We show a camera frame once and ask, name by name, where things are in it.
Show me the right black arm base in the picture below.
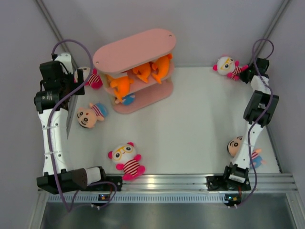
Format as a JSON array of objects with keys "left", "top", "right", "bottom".
[{"left": 206, "top": 175, "right": 251, "bottom": 208}]

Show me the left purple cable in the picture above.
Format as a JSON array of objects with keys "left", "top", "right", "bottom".
[{"left": 47, "top": 39, "right": 94, "bottom": 213}]

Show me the white slotted cable duct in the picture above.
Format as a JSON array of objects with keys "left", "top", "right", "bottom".
[{"left": 47, "top": 192, "right": 229, "bottom": 204}]

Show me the white panda plush front centre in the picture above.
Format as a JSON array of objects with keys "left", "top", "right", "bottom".
[{"left": 108, "top": 142, "right": 146, "bottom": 181}]

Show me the large orange shark plush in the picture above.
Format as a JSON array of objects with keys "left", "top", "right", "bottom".
[{"left": 152, "top": 53, "right": 173, "bottom": 84}]

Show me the boy doll plush on shelf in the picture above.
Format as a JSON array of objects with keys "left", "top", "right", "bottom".
[{"left": 115, "top": 93, "right": 135, "bottom": 105}]

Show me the orange shark plush on shelf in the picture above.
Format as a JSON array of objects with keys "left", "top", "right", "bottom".
[{"left": 110, "top": 76, "right": 134, "bottom": 102}]

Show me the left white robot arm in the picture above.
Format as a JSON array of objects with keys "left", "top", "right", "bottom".
[{"left": 34, "top": 59, "right": 108, "bottom": 194}]

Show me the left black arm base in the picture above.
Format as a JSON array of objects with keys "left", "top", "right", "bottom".
[{"left": 94, "top": 175, "right": 123, "bottom": 208}]

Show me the aluminium front rail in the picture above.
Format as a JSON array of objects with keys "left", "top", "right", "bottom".
[{"left": 38, "top": 173, "right": 298, "bottom": 192}]

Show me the boy doll plush blue cap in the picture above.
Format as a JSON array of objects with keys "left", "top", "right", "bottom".
[{"left": 76, "top": 103, "right": 108, "bottom": 129}]

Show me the small orange shark plush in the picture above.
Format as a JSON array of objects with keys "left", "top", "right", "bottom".
[{"left": 132, "top": 62, "right": 151, "bottom": 83}]

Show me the white panda plush right back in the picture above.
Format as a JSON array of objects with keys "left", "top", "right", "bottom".
[{"left": 213, "top": 56, "right": 248, "bottom": 81}]

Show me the pink three-tier toy shelf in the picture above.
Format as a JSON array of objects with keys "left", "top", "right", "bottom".
[{"left": 93, "top": 28, "right": 176, "bottom": 114}]

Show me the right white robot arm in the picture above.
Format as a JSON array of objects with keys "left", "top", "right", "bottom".
[{"left": 222, "top": 58, "right": 279, "bottom": 189}]

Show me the boy doll plush right side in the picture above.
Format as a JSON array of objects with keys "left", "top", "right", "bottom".
[{"left": 227, "top": 136, "right": 266, "bottom": 168}]

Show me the white panda plush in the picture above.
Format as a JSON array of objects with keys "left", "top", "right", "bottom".
[
  {"left": 213, "top": 56, "right": 248, "bottom": 81},
  {"left": 108, "top": 142, "right": 146, "bottom": 181},
  {"left": 80, "top": 66, "right": 103, "bottom": 90}
]

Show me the white panda plush left back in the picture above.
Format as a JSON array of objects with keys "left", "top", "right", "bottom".
[{"left": 80, "top": 66, "right": 103, "bottom": 90}]

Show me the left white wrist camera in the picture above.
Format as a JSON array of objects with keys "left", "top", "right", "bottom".
[{"left": 55, "top": 52, "right": 73, "bottom": 74}]

